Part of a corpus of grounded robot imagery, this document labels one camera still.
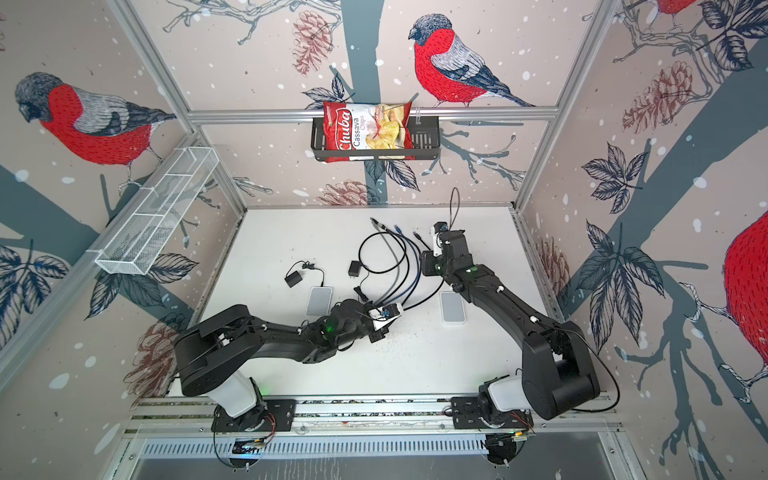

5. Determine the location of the white network switch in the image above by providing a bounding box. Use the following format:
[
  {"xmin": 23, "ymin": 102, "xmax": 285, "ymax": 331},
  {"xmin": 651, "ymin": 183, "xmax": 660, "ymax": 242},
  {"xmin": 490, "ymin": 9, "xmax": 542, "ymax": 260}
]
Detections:
[
  {"xmin": 306, "ymin": 286, "xmax": 333, "ymax": 317},
  {"xmin": 439, "ymin": 291, "xmax": 466, "ymax": 327}
]

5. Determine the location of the black ethernet cable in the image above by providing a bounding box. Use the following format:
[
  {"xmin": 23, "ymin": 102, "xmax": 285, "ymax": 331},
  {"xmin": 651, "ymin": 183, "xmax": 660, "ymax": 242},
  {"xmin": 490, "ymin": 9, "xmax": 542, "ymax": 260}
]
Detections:
[{"xmin": 374, "ymin": 218, "xmax": 448, "ymax": 313}]

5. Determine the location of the black power adapter with cord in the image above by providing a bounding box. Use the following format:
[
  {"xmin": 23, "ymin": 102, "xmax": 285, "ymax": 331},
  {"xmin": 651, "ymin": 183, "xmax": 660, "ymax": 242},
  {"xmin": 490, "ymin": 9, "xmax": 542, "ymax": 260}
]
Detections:
[{"xmin": 284, "ymin": 260, "xmax": 326, "ymax": 288}]

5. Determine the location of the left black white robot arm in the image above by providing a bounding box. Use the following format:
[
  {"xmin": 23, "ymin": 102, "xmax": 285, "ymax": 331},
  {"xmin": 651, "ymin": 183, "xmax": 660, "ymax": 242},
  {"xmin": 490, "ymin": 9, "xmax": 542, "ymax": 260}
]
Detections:
[{"xmin": 174, "ymin": 299, "xmax": 401, "ymax": 418}]

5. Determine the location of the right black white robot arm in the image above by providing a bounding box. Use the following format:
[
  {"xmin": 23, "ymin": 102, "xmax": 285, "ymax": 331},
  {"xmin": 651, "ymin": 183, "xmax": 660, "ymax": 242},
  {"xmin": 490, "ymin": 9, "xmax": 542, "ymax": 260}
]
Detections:
[{"xmin": 420, "ymin": 222, "xmax": 601, "ymax": 420}]

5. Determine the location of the red cassava chips bag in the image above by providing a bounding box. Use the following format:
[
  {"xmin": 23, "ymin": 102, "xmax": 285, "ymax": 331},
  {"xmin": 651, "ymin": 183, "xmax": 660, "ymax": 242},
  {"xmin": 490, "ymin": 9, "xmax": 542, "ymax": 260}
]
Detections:
[{"xmin": 322, "ymin": 102, "xmax": 413, "ymax": 163}]

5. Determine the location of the dark blue ethernet cable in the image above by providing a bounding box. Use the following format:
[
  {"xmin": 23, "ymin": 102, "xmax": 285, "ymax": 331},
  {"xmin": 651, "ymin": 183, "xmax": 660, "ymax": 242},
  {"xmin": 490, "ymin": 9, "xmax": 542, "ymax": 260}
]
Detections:
[{"xmin": 383, "ymin": 225, "xmax": 425, "ymax": 310}]

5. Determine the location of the grey ethernet cable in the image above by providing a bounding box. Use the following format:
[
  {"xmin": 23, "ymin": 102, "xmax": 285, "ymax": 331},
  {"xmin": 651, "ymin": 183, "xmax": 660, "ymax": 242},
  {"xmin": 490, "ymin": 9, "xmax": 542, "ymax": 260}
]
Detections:
[{"xmin": 359, "ymin": 219, "xmax": 404, "ymax": 307}]

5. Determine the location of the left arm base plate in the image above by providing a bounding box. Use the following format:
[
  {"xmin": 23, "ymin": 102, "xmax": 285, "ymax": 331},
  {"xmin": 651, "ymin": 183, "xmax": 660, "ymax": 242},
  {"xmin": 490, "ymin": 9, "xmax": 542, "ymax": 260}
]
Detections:
[{"xmin": 211, "ymin": 399, "xmax": 297, "ymax": 434}]

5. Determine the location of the black wall basket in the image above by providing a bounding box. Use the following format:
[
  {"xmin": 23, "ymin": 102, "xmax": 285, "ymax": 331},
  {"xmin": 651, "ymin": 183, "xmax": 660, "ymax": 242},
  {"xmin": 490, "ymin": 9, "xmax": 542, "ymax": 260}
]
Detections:
[{"xmin": 310, "ymin": 116, "xmax": 441, "ymax": 163}]

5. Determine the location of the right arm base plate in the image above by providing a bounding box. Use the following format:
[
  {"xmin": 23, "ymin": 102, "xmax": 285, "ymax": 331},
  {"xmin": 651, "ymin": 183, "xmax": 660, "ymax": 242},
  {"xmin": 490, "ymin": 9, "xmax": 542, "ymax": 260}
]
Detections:
[{"xmin": 448, "ymin": 395, "xmax": 533, "ymax": 431}]

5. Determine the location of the aluminium mounting rail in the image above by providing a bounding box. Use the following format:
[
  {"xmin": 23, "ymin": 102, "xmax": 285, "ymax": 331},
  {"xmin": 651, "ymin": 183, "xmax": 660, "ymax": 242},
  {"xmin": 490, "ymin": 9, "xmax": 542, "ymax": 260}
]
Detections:
[{"xmin": 122, "ymin": 394, "xmax": 625, "ymax": 437}]

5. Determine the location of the white wire mesh shelf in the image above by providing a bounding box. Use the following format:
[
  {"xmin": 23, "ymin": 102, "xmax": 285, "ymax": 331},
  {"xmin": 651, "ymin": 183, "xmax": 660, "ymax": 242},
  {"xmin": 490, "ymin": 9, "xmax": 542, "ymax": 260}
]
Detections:
[{"xmin": 95, "ymin": 146, "xmax": 219, "ymax": 275}]

